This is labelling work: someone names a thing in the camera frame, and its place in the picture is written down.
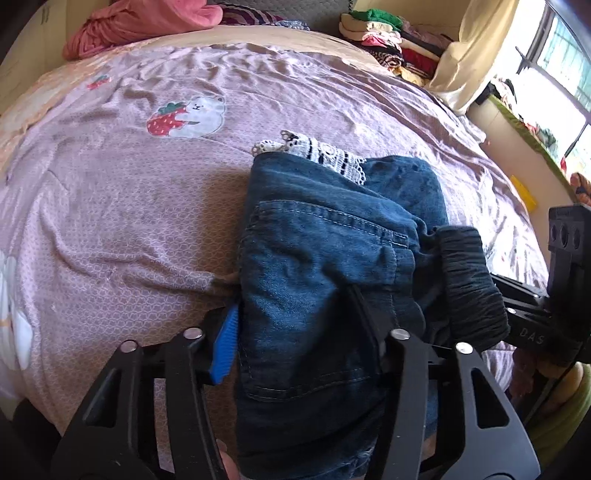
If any blue denim pants lace hem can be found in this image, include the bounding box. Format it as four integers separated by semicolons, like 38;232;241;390
235;132;509;479

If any left hand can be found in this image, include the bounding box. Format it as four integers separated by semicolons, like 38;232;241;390
216;439;240;480

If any right hand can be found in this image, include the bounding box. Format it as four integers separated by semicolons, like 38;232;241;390
570;172;591;206

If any yellow box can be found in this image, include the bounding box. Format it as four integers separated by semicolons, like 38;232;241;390
510;175;538;214

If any lilac cartoon print quilt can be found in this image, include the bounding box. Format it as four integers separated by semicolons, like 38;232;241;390
1;43;548;431

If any cream curtain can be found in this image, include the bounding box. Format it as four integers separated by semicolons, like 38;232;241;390
426;0;519;115

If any stack of folded clothes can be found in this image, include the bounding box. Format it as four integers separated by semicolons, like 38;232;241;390
339;9;453;87

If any grey quilted headboard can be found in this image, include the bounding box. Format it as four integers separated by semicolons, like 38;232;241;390
209;0;356;36

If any striped purple pillow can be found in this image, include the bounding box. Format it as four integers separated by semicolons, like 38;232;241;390
221;3;283;26

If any pink crumpled blanket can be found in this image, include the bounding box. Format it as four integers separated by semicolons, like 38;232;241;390
62;0;223;61

